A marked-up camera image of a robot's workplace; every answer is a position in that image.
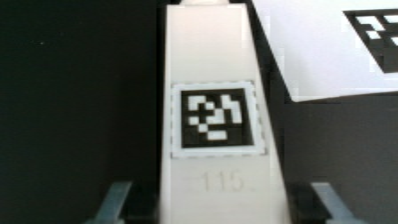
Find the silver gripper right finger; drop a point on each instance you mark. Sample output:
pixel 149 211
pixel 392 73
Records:
pixel 317 206

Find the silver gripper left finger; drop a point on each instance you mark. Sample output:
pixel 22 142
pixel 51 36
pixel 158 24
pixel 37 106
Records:
pixel 129 205

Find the white leg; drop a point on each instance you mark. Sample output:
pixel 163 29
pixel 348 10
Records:
pixel 221 183

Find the marker tag base plate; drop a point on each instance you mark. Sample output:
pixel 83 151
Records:
pixel 333 38

